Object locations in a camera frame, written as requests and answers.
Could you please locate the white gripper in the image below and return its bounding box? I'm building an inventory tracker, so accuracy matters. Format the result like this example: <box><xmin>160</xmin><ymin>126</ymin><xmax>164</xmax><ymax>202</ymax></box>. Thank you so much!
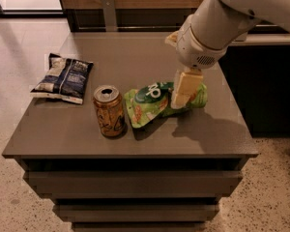
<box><xmin>164</xmin><ymin>15</ymin><xmax>226</xmax><ymax>109</ymax></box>

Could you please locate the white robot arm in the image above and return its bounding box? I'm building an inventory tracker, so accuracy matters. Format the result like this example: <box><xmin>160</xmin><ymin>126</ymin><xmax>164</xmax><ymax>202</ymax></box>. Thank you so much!
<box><xmin>165</xmin><ymin>0</ymin><xmax>290</xmax><ymax>109</ymax></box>

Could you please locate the grey drawer cabinet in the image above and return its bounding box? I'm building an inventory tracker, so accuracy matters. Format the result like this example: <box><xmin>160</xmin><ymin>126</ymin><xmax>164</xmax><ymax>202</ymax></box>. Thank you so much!
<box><xmin>2</xmin><ymin>31</ymin><xmax>259</xmax><ymax>232</ymax></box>

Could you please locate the left metal bracket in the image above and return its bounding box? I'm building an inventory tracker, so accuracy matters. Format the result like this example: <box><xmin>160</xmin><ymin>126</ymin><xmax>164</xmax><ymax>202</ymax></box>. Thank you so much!
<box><xmin>101</xmin><ymin>0</ymin><xmax>118</xmax><ymax>32</ymax></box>

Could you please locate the metal rail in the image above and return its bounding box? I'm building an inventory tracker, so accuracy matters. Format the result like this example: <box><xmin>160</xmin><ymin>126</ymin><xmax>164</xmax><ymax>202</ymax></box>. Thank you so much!
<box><xmin>77</xmin><ymin>24</ymin><xmax>286</xmax><ymax>31</ymax></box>

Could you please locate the blue chip bag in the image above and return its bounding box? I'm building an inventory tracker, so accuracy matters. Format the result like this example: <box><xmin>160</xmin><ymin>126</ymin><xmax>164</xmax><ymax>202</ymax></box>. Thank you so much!
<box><xmin>30</xmin><ymin>53</ymin><xmax>94</xmax><ymax>104</ymax></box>

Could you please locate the green rice chip bag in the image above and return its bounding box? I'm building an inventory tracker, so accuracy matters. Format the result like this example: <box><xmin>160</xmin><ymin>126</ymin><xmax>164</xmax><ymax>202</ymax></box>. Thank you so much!
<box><xmin>124</xmin><ymin>82</ymin><xmax>208</xmax><ymax>129</ymax></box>

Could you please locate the orange soda can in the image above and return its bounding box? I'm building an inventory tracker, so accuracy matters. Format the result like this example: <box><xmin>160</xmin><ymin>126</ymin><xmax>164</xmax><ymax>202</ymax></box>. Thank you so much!
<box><xmin>93</xmin><ymin>85</ymin><xmax>126</xmax><ymax>137</ymax></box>

